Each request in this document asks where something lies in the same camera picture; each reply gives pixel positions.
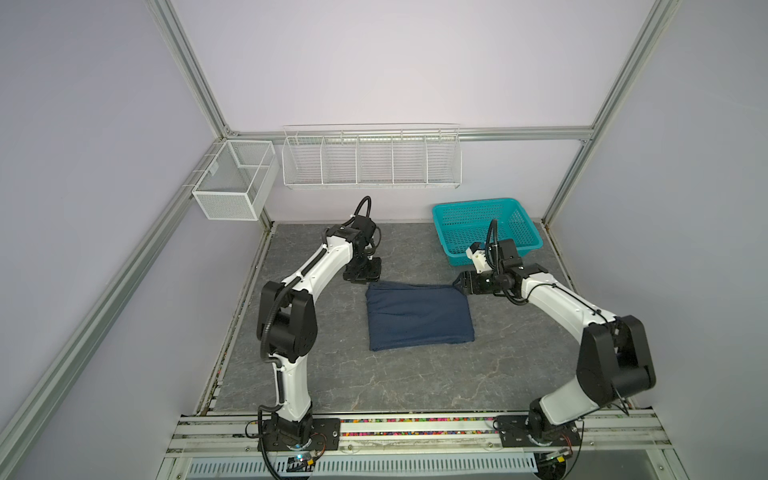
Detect dark blue denim trousers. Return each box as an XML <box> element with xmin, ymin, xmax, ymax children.
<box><xmin>366</xmin><ymin>282</ymin><xmax>475</xmax><ymax>351</ymax></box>

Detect teal plastic basket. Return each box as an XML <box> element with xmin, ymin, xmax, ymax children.
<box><xmin>432</xmin><ymin>198</ymin><xmax>543</xmax><ymax>267</ymax></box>

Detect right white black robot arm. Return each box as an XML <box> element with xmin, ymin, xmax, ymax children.
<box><xmin>454</xmin><ymin>219</ymin><xmax>656</xmax><ymax>446</ymax></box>

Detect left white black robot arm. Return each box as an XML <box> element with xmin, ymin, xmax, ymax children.
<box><xmin>258</xmin><ymin>196</ymin><xmax>382</xmax><ymax>447</ymax></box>

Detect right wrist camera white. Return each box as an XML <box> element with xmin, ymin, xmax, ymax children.
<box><xmin>465</xmin><ymin>242</ymin><xmax>492</xmax><ymax>274</ymax></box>

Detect long white wire wall basket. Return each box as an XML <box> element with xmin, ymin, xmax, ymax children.
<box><xmin>282</xmin><ymin>136</ymin><xmax>463</xmax><ymax>189</ymax></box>

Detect aluminium frame back crossbar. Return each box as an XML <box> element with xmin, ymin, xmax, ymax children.
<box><xmin>228</xmin><ymin>123</ymin><xmax>595</xmax><ymax>144</ymax></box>

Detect small white mesh wall basket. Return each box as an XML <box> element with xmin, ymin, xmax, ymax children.
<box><xmin>192</xmin><ymin>140</ymin><xmax>279</xmax><ymax>221</ymax></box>

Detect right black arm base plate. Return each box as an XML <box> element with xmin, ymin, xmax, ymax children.
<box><xmin>492</xmin><ymin>414</ymin><xmax>582</xmax><ymax>448</ymax></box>

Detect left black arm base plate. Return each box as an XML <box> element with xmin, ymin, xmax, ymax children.
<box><xmin>260</xmin><ymin>417</ymin><xmax>341</xmax><ymax>452</ymax></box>

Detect aluminium front mounting rail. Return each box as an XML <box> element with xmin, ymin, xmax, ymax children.
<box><xmin>165</xmin><ymin>409</ymin><xmax>672</xmax><ymax>458</ymax></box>

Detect white slotted cable duct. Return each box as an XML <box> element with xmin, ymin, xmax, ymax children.
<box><xmin>182</xmin><ymin>452</ymin><xmax>538</xmax><ymax>479</ymax></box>

